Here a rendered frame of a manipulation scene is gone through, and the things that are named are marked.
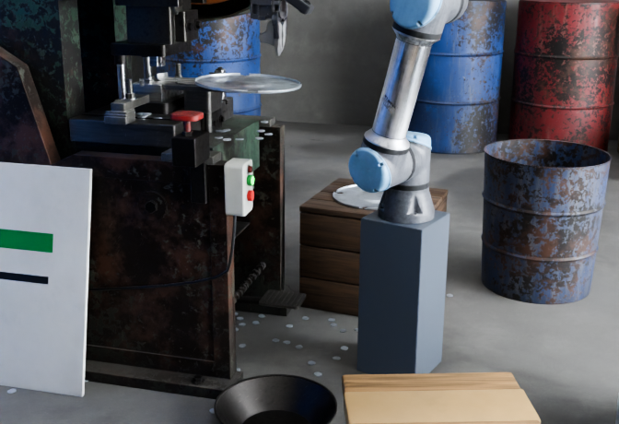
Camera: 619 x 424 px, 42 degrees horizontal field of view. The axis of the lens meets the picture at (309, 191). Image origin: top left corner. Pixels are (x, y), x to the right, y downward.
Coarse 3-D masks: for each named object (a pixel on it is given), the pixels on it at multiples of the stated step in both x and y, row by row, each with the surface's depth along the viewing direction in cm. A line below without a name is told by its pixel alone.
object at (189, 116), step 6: (174, 114) 191; (180, 114) 191; (186, 114) 191; (192, 114) 191; (198, 114) 192; (174, 120) 191; (180, 120) 191; (186, 120) 191; (192, 120) 190; (198, 120) 192; (186, 126) 193
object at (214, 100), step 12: (168, 84) 223; (180, 84) 222; (192, 84) 220; (192, 96) 222; (204, 96) 221; (216, 96) 226; (192, 108) 223; (204, 108) 222; (216, 108) 227; (204, 120) 223; (216, 120) 227
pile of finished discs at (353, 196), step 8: (336, 192) 276; (344, 192) 276; (352, 192) 276; (360, 192) 276; (336, 200) 265; (344, 200) 266; (352, 200) 266; (360, 200) 267; (368, 200) 265; (376, 200) 265; (360, 208) 258; (368, 208) 257; (376, 208) 257
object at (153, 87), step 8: (144, 80) 229; (152, 80) 230; (160, 80) 229; (168, 80) 229; (136, 88) 223; (144, 88) 222; (152, 88) 222; (160, 88) 221; (152, 96) 222; (160, 96) 222; (168, 96) 226
